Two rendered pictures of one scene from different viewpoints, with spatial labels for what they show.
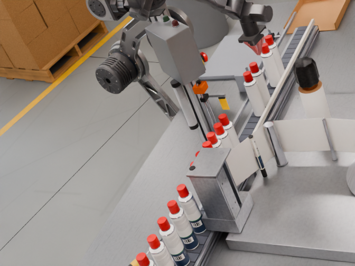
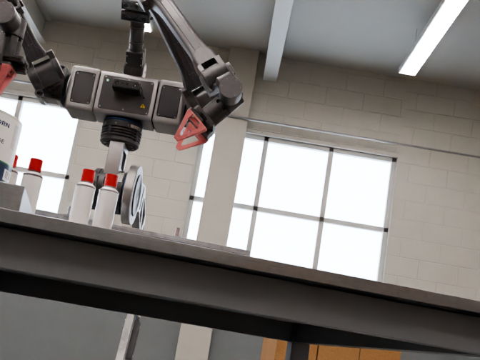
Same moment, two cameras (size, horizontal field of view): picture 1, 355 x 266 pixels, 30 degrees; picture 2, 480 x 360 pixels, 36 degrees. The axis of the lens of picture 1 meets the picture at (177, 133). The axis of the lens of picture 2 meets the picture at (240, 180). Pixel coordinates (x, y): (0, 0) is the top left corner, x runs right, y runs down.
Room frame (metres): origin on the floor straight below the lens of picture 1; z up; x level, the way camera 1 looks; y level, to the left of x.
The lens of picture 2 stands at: (1.17, -2.01, 0.68)
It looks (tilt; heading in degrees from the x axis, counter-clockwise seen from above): 13 degrees up; 40
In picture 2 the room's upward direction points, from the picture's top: 10 degrees clockwise
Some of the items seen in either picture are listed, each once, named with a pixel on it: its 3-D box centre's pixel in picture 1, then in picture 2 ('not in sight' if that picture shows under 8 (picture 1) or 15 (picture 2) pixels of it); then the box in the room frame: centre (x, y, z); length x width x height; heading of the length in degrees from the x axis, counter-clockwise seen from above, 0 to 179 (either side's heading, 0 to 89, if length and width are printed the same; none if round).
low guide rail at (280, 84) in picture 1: (277, 88); not in sight; (2.32, -0.46, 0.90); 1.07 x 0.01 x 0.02; 141
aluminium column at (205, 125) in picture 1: (188, 88); not in sight; (2.18, -0.11, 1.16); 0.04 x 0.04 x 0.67; 51
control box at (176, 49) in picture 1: (175, 49); not in sight; (2.09, -0.11, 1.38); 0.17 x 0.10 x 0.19; 16
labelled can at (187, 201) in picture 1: (190, 208); not in sight; (1.74, 0.06, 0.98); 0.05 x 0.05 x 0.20
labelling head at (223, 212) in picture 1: (219, 190); not in sight; (1.74, -0.05, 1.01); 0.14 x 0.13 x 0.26; 141
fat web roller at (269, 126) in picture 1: (275, 143); not in sight; (1.89, -0.31, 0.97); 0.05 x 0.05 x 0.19
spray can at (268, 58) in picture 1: (270, 65); (81, 207); (2.40, -0.47, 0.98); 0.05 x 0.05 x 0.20
